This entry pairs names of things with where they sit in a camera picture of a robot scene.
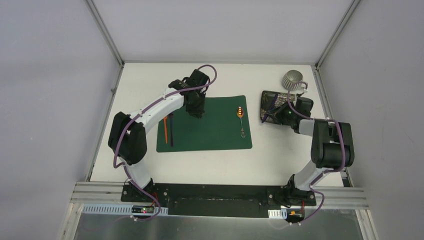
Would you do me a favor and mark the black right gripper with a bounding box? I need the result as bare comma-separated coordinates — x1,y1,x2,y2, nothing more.
266,100,298,126

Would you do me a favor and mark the grey ribbed mug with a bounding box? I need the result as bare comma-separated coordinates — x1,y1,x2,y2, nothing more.
281,69,305,91

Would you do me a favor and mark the purple metallic fork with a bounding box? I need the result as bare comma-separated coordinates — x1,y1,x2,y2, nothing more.
168,112,174,147

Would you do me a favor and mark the orange plastic fork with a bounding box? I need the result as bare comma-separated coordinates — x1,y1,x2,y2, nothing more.
163,116,168,144

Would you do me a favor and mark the black floral square plate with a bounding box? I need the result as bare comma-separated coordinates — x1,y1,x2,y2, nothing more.
259,90,297,125

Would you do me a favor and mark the blue plastic knife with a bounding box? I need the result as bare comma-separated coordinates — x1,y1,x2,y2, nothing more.
260,91,278,123

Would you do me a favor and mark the green placemat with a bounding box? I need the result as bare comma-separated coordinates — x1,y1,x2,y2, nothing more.
156,95,253,153

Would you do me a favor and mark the gold copper spoon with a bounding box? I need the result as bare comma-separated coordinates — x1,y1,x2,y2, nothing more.
236,106,246,139

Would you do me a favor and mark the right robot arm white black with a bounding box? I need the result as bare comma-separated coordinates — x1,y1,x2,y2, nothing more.
268,97,354,205

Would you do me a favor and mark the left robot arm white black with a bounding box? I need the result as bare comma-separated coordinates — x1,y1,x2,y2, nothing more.
107,68,214,203

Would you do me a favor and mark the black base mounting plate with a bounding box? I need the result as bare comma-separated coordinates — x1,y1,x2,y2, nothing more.
120,183,317,218

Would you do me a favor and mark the right electronics board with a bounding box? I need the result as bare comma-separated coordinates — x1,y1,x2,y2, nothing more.
286,208,305,221

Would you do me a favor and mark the electronics board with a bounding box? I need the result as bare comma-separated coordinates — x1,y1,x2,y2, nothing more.
286,208,305,221
131,205,155,214

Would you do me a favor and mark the left electronics board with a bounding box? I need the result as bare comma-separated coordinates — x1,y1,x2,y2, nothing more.
131,205,155,214

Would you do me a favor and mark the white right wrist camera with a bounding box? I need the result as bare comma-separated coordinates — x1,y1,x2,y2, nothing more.
300,82,309,93

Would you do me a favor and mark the aluminium frame rail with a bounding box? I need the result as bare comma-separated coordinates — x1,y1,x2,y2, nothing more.
311,65,379,240

